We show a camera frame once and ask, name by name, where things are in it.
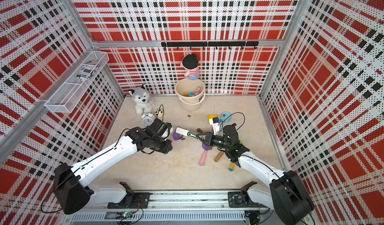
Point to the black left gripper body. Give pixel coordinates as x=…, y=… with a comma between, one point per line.
x=158, y=138

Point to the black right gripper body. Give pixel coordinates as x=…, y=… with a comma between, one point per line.
x=215, y=140

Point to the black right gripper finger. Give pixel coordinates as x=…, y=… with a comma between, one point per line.
x=203, y=141
x=203, y=135

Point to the purple square trowel row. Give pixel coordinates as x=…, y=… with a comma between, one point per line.
x=176, y=137

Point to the white brush green handle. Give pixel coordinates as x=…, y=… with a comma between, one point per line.
x=184, y=132

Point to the purple square trowel pink handle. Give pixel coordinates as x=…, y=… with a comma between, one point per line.
x=197, y=92

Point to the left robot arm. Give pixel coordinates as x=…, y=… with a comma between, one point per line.
x=73, y=185

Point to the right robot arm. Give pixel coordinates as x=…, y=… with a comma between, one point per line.
x=282, y=192

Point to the purple pointed trowel right row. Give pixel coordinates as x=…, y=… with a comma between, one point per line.
x=204, y=155

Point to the light blue hand trowel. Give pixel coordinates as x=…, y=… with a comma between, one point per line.
x=225, y=117

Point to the beige plastic bucket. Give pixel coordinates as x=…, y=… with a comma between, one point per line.
x=186, y=86

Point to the white alarm clock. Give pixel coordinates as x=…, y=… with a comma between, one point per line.
x=148, y=118

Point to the panda face squishy ball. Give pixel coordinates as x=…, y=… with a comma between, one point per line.
x=159, y=113

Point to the grey white husky plush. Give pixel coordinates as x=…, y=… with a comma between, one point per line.
x=143, y=101

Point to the doll with black hat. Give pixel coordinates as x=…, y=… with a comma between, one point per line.
x=191, y=65

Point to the green circuit board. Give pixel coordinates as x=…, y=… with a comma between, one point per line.
x=124, y=215

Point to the can in shelf basket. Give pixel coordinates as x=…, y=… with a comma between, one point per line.
x=87, y=71

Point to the light green trowel wooden handle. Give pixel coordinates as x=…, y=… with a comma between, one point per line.
x=218, y=156

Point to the yellow trowel wooden handle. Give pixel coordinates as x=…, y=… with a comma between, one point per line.
x=213, y=119

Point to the green trowel yellow handle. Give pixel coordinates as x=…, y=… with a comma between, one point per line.
x=231, y=167

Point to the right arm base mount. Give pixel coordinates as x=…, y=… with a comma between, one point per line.
x=241, y=199

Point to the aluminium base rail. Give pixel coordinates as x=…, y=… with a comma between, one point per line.
x=178, y=207

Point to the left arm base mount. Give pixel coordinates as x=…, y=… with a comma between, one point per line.
x=131, y=198

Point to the black hook rail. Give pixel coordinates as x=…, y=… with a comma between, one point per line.
x=210, y=44

